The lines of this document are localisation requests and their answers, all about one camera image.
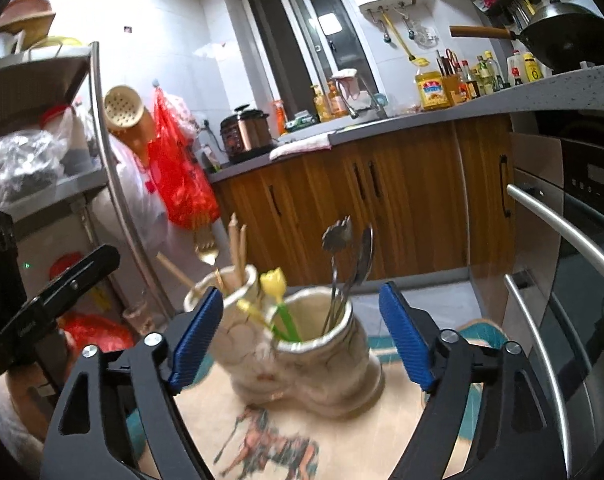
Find wooden chopstick on mat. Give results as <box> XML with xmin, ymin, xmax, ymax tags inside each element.
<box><xmin>156</xmin><ymin>252</ymin><xmax>202</xmax><ymax>297</ymax></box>

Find wooden lower kitchen cabinets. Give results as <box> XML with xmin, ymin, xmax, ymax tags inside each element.
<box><xmin>213</xmin><ymin>115</ymin><xmax>514</xmax><ymax>286</ymax></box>

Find silver metal spoon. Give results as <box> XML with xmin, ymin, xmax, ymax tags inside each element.
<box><xmin>338</xmin><ymin>226</ymin><xmax>374</xmax><ymax>315</ymax></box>

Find white pitcher by sink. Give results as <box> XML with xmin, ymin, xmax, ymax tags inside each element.
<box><xmin>330</xmin><ymin>68</ymin><xmax>386</xmax><ymax>119</ymax></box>

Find metal storage rack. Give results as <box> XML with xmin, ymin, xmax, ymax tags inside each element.
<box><xmin>0</xmin><ymin>42</ymin><xmax>176</xmax><ymax>326</ymax></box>

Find person's left hand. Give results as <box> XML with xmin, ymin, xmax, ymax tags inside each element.
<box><xmin>4</xmin><ymin>328</ymin><xmax>79</xmax><ymax>443</ymax></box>

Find wooden chopstick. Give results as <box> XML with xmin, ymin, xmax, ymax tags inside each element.
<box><xmin>156</xmin><ymin>252</ymin><xmax>202</xmax><ymax>297</ymax></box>
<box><xmin>238</xmin><ymin>224</ymin><xmax>247</xmax><ymax>284</ymax></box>
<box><xmin>227</xmin><ymin>212</ymin><xmax>244</xmax><ymax>287</ymax></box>

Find red bag on lower shelf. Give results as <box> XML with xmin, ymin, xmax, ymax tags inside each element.
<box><xmin>49</xmin><ymin>251</ymin><xmax>136</xmax><ymax>356</ymax></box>

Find pink white dish towel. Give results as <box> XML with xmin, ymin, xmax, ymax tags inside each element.
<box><xmin>270</xmin><ymin>132</ymin><xmax>331</xmax><ymax>162</ymax></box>

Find silver metal fork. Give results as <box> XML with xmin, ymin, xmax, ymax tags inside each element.
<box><xmin>322</xmin><ymin>216</ymin><xmax>353</xmax><ymax>334</ymax></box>

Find built-in oven with steel handle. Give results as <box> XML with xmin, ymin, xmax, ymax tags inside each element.
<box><xmin>504</xmin><ymin>112</ymin><xmax>604</xmax><ymax>479</ymax></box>

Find cream ceramic double utensil holder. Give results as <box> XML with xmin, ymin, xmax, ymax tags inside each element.
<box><xmin>208</xmin><ymin>264</ymin><xmax>384</xmax><ymax>418</ymax></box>

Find electric pressure cooker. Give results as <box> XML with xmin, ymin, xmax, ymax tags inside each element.
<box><xmin>220</xmin><ymin>104</ymin><xmax>275</xmax><ymax>164</ymax></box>

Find wooden knife block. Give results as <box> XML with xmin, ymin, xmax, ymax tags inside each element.
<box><xmin>436</xmin><ymin>52</ymin><xmax>470</xmax><ymax>105</ymax></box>

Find yellow perforated ladle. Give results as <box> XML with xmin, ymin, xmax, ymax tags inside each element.
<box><xmin>104</xmin><ymin>86</ymin><xmax>156</xmax><ymax>167</ymax></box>

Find yellow green plastic fork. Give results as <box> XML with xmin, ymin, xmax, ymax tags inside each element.
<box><xmin>236</xmin><ymin>299</ymin><xmax>289</xmax><ymax>341</ymax></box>

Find kitchen window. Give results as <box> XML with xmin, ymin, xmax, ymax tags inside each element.
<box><xmin>242</xmin><ymin>0</ymin><xmax>382</xmax><ymax>130</ymax></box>

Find beige teal printed table mat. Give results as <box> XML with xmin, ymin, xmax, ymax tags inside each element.
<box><xmin>132</xmin><ymin>318</ymin><xmax>508</xmax><ymax>480</ymax></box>

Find yellow plastic spoon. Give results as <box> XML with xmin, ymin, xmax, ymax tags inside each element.
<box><xmin>260</xmin><ymin>268</ymin><xmax>302</xmax><ymax>342</ymax></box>

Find yellow cooking oil jug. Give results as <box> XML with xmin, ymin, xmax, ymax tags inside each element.
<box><xmin>415</xmin><ymin>70</ymin><xmax>451</xmax><ymax>110</ymax></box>

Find red plastic bag hanging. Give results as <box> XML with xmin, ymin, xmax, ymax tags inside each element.
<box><xmin>147</xmin><ymin>87</ymin><xmax>221</xmax><ymax>231</ymax></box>

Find black wok with lid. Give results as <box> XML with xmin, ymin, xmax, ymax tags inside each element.
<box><xmin>450</xmin><ymin>0</ymin><xmax>604</xmax><ymax>73</ymax></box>

